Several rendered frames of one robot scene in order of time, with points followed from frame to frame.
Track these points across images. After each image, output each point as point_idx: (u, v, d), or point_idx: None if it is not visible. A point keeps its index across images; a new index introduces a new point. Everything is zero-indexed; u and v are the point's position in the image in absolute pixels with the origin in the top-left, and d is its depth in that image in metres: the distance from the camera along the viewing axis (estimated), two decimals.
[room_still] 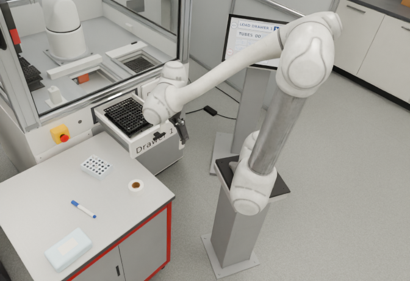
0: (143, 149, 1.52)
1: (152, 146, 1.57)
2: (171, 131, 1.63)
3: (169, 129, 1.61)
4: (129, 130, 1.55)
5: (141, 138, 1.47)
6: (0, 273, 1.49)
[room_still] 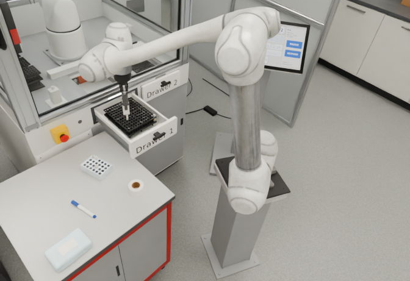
0: (143, 149, 1.52)
1: (152, 146, 1.57)
2: (171, 131, 1.63)
3: (169, 129, 1.61)
4: (129, 130, 1.55)
5: (141, 138, 1.47)
6: (0, 273, 1.49)
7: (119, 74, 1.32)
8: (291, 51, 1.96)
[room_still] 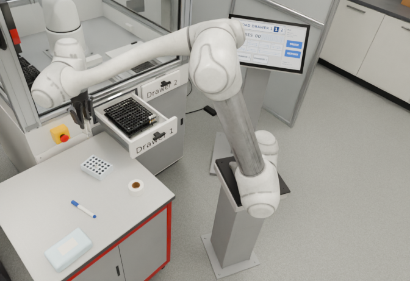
0: (143, 149, 1.52)
1: (152, 146, 1.57)
2: (171, 131, 1.63)
3: (169, 129, 1.61)
4: (129, 130, 1.55)
5: (141, 138, 1.47)
6: (0, 273, 1.49)
7: None
8: (291, 51, 1.96)
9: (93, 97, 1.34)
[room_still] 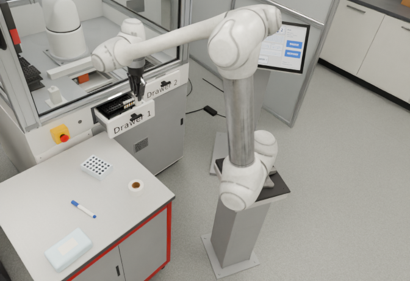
0: (121, 129, 1.61)
1: (130, 127, 1.66)
2: (149, 114, 1.72)
3: (147, 111, 1.69)
4: (108, 111, 1.63)
5: (118, 118, 1.56)
6: (0, 273, 1.49)
7: (138, 67, 1.40)
8: (291, 51, 1.96)
9: None
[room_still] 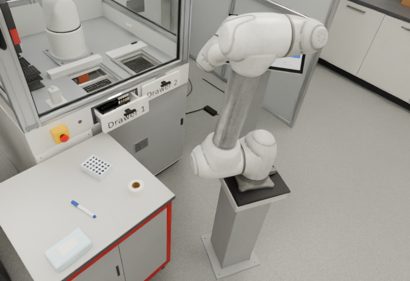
0: (115, 124, 1.64)
1: (124, 122, 1.69)
2: (143, 110, 1.74)
3: (141, 107, 1.72)
4: (102, 106, 1.66)
5: (112, 113, 1.58)
6: (0, 273, 1.49)
7: None
8: None
9: None
